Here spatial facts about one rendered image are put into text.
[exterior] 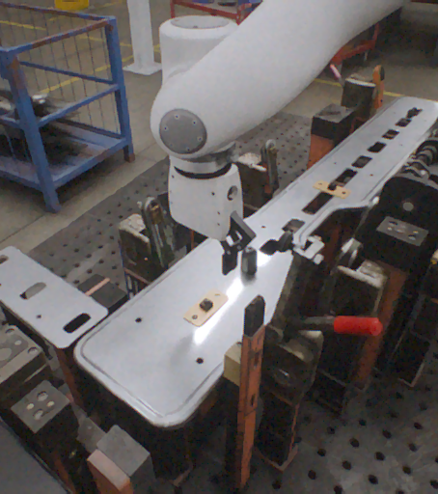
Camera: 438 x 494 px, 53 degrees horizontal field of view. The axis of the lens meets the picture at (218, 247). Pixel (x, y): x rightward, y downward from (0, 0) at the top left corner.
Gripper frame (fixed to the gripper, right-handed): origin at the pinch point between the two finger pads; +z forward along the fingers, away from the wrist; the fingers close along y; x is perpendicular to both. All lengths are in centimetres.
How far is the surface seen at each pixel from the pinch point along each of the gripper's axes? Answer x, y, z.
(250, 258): -11.5, -0.9, 8.5
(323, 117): -77, 18, 9
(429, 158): -38.2, -19.5, -6.0
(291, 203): -36.1, 4.5, 12.1
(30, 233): -52, 175, 112
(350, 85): -102, 21, 8
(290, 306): 1.8, -15.8, -0.4
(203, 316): 2.1, -1.0, 11.7
